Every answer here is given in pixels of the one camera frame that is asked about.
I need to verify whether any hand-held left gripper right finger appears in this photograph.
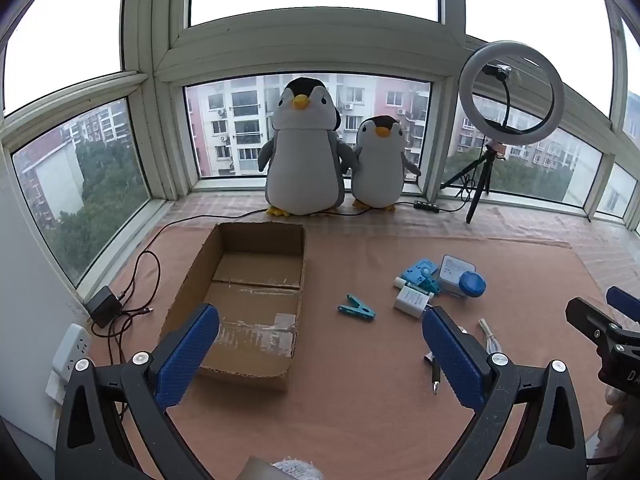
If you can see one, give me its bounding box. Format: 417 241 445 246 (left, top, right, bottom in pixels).
421 305 587 480

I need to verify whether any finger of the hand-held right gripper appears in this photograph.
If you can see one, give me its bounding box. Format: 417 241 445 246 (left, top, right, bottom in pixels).
566 297 626 356
606 286 640 323

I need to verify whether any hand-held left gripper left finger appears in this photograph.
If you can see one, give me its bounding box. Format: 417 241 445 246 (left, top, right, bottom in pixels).
55 302 221 480

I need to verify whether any white USB cable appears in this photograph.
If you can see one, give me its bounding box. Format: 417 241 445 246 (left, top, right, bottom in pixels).
477 317 501 356

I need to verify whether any white charger plug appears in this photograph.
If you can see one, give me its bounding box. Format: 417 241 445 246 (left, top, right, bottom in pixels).
393 287 432 319

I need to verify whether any blue round lid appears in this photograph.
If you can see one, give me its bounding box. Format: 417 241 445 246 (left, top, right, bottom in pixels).
458 271 487 299

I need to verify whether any cardboard box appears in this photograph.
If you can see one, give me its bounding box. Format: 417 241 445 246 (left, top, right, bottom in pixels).
159 222 307 392

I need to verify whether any green lip balm tube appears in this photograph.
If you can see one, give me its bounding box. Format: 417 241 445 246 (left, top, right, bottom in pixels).
394 276 435 297

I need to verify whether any white rectangular box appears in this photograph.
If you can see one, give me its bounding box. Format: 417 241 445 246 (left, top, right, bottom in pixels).
436 254 476 297

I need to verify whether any light blue plastic clip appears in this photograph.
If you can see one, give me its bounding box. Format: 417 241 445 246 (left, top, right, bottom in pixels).
400 258 441 295

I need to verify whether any teal clothespin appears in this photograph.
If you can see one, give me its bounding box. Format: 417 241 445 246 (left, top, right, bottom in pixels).
337 294 377 321

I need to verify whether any person's right hand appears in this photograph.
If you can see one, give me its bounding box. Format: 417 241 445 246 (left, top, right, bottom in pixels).
597 387 640 461

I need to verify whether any black power adapter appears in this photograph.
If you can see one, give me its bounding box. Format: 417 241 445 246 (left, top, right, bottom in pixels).
86 286 123 328

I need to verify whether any brown felt mat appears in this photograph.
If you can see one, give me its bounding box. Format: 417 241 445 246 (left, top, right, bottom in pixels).
95 222 616 480

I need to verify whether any white power strip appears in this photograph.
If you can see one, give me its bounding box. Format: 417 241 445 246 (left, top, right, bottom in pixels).
50 323 92 381

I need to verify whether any white fuzzy cloth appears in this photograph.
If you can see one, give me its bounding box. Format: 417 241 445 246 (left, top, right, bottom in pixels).
270 456 326 480

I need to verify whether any black tripod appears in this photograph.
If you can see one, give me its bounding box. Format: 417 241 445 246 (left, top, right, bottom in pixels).
440 140 507 224

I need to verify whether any small penguin plush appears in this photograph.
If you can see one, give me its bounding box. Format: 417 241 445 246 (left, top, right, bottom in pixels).
345 115 422 211

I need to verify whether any large penguin plush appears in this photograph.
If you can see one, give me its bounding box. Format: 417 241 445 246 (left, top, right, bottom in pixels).
257 76 358 217

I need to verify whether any black gooseneck phone holder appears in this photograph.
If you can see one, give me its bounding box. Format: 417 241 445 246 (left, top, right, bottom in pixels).
482 62 521 128

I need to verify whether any dark braided charging cable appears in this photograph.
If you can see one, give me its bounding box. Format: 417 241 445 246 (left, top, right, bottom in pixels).
90 250 162 361

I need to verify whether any white wall plug adapter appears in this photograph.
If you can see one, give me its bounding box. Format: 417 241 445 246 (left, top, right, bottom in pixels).
45 370 68 403

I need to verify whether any black ring light cable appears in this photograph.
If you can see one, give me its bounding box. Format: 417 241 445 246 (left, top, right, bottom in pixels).
135 207 416 256

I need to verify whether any white window frame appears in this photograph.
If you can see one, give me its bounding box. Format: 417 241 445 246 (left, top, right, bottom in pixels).
0 0 640 291

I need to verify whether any white ring light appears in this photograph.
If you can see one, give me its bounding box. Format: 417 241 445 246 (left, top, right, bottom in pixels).
459 40 566 141

